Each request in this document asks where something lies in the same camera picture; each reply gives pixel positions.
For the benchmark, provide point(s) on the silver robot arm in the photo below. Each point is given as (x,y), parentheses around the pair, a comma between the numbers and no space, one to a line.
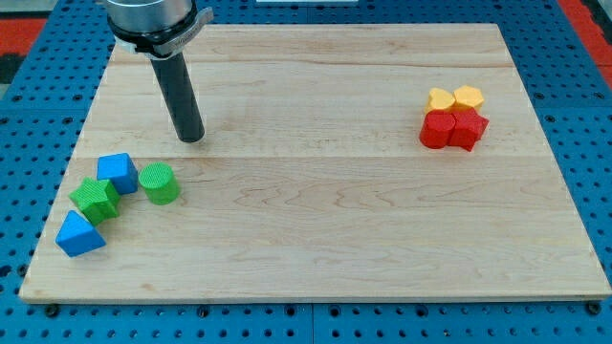
(158,29)

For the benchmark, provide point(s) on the wooden board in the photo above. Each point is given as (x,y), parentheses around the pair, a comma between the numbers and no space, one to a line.
(311,184)

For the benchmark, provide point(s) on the red cylinder block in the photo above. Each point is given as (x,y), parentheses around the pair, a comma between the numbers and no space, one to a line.
(437,128)

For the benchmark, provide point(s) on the green cylinder block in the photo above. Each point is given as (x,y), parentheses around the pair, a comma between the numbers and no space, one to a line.
(159,183)

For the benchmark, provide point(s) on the yellow heart block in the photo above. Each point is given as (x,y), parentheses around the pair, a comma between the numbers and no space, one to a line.
(439,99)

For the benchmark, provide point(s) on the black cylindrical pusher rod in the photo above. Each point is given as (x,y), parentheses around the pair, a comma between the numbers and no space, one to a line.
(175,84)

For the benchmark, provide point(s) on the red star block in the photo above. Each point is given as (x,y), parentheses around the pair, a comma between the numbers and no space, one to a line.
(468,129)

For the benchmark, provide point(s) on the yellow hexagon block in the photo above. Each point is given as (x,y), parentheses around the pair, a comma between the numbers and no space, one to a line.
(468,97)

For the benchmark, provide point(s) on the blue cube block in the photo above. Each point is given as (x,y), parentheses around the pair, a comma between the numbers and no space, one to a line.
(120,170)

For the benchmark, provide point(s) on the green star block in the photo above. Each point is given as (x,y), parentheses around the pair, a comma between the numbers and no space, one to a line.
(97,200)

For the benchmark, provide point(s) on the blue triangle block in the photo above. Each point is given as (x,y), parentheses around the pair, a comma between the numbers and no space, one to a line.
(77,236)

